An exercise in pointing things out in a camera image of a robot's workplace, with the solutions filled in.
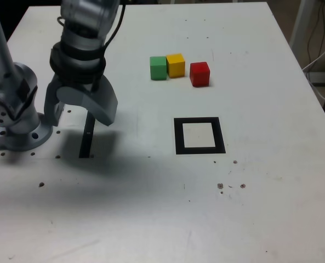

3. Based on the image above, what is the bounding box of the black tape square outline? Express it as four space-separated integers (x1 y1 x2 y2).
173 117 226 155

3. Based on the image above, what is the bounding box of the black tape strip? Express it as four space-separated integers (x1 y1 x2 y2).
78 111 96 159

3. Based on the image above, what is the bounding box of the green cube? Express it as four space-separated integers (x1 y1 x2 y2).
149 56 168 81

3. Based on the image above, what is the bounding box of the white metal post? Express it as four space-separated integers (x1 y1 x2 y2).
289 0 316 49

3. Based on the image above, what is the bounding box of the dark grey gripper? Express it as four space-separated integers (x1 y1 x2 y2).
43 75 118 127

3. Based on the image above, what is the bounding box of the yellow cube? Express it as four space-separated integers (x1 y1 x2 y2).
166 53 186 79

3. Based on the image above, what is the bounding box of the red cube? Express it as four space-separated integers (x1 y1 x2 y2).
190 61 211 88

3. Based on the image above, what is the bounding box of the thin black cable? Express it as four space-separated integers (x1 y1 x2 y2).
307 0 325 65

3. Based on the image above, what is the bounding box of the white cable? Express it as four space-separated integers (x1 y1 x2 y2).
301 37 325 104

